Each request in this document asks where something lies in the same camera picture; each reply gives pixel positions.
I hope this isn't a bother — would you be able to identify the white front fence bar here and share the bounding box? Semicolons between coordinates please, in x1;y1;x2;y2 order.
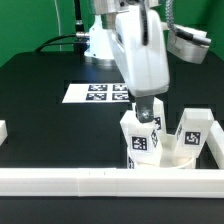
0;168;224;198

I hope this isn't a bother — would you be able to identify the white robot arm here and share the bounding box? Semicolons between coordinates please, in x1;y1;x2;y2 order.
77;0;169;123

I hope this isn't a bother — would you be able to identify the braided grey camera cable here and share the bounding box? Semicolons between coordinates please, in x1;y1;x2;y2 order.
164;0;212;46

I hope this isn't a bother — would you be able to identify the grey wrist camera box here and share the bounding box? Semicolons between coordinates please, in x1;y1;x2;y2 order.
167;25;211;64

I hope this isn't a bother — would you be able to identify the white round stool seat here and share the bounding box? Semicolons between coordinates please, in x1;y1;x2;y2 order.
127;134;196;169

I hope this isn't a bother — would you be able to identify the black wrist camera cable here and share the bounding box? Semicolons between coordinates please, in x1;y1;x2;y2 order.
138;0;150;46

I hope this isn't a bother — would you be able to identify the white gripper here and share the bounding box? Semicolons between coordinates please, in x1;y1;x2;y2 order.
110;5;170;123

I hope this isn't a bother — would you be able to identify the white marker sheet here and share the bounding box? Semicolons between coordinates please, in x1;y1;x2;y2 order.
63;83;129;103

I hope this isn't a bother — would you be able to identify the white left fence bar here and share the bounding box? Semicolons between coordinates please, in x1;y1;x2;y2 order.
0;120;8;146

